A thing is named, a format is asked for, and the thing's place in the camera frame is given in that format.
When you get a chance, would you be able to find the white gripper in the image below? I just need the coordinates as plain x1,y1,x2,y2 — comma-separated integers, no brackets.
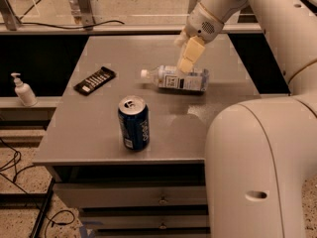
174,3,224,73

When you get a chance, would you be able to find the clear plastic water bottle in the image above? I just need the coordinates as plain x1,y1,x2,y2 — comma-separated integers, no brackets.
141,65,209,92

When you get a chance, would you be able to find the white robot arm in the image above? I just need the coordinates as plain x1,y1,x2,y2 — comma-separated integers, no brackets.
175,0,317,238

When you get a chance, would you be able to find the white pump dispenser bottle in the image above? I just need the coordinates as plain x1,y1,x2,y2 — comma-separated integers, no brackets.
11,72,37,107

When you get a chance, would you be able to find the blue soda can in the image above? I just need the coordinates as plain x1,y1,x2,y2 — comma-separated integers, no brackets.
118,95,150,151

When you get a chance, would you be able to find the black snack bar packet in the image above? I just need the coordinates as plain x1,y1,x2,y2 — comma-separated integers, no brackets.
73,66,116,96

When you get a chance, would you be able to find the grey drawer cabinet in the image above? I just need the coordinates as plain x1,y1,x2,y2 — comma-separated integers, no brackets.
34,36,259,238

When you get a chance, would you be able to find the upper grey drawer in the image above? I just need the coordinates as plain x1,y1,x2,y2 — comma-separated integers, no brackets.
53,183,207,208

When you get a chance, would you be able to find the grey drawer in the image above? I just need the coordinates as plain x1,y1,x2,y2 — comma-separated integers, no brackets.
80,215,209,229
53,183,207,208

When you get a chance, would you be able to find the lower grey drawer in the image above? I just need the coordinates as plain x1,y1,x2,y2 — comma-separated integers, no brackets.
80,215,209,229

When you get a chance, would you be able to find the black cable on ledge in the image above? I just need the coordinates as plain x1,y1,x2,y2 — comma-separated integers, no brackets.
19,19,126,31

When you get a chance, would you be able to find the left metal bracket post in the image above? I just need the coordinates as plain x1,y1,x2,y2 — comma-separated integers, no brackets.
68,0,95,30

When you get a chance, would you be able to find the far left metal bracket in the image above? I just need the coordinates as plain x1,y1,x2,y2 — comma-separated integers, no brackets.
0,0,22,31

